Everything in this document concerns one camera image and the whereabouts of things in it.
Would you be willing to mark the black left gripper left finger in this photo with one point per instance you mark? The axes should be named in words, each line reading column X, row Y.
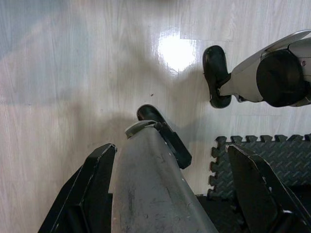
column 92, row 189

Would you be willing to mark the black foam floor mat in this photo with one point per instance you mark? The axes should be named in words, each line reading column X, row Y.
column 286, row 155

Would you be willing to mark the black robot foot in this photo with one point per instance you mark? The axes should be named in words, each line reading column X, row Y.
column 178, row 150
column 215, row 65

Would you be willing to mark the silver robot right leg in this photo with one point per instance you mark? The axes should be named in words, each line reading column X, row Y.
column 279, row 77

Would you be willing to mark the black robot left foot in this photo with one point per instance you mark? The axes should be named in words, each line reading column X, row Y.
column 178, row 150

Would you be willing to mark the silver robot left leg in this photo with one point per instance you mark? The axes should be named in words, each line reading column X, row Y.
column 150, row 184

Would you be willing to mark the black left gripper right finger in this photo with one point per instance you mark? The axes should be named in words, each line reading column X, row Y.
column 262, row 199

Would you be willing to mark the black robot right foot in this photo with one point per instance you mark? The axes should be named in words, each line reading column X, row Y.
column 215, row 65

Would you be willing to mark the silver robot leg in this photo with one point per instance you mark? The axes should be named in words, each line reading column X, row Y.
column 150, row 184
column 279, row 77

